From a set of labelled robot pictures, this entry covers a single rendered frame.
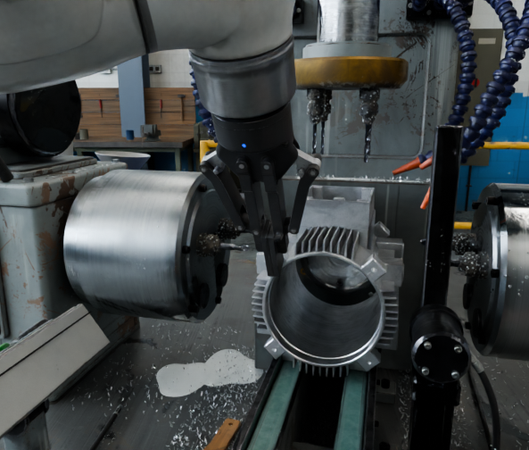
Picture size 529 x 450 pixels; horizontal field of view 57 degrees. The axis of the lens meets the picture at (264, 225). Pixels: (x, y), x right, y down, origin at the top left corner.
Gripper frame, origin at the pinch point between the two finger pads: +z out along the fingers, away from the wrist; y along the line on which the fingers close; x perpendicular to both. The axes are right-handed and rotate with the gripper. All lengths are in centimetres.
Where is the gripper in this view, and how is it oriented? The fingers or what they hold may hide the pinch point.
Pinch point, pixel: (273, 249)
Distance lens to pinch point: 59.2
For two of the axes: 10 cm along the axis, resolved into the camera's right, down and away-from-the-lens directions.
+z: 1.2, 7.2, 6.8
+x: -2.1, 6.9, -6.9
